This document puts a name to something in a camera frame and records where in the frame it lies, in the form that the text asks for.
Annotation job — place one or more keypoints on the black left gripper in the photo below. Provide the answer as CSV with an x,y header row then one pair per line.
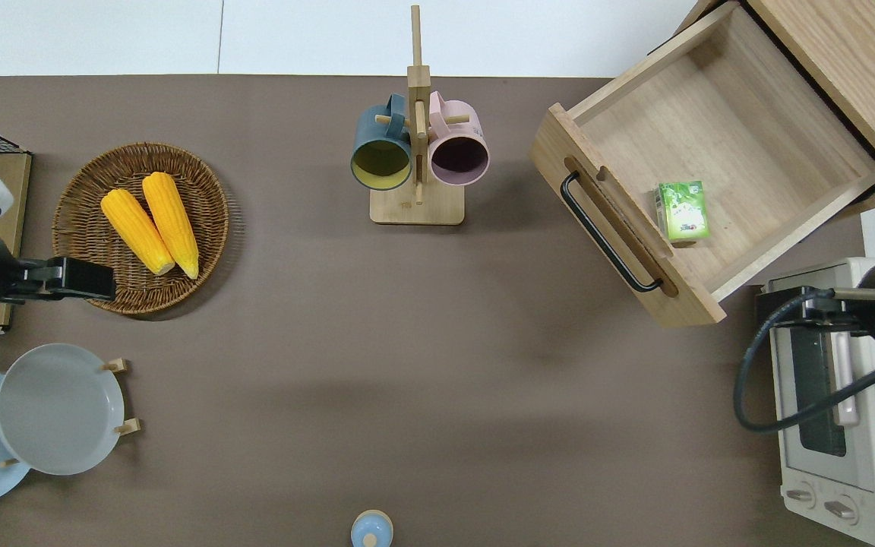
x,y
84,279

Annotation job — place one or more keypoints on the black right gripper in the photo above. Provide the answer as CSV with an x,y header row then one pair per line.
x,y
779,308

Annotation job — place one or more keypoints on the light wooden drawer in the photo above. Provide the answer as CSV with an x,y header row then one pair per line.
x,y
726,129

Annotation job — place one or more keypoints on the yellow corn cob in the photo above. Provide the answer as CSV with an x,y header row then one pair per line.
x,y
172,224
137,232

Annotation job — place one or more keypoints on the round wicker basket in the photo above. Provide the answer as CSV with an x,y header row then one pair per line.
x,y
88,190

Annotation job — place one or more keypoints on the grey plate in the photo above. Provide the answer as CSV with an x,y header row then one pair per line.
x,y
58,410

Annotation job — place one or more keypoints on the green drink carton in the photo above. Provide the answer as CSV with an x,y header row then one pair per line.
x,y
682,211

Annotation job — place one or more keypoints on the wooden plate rack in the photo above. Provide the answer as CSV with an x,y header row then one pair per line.
x,y
127,427

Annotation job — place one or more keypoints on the cream toaster oven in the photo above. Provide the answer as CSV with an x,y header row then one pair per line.
x,y
863,471

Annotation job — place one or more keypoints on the light wooden cabinet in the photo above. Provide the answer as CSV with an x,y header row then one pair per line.
x,y
855,68

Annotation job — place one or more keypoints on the dark teal mug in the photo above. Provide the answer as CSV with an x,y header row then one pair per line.
x,y
380,156

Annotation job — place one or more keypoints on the wooden mug tree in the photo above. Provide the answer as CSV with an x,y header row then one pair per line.
x,y
416,201

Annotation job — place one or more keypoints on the pink mug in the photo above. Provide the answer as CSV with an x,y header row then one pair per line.
x,y
459,152

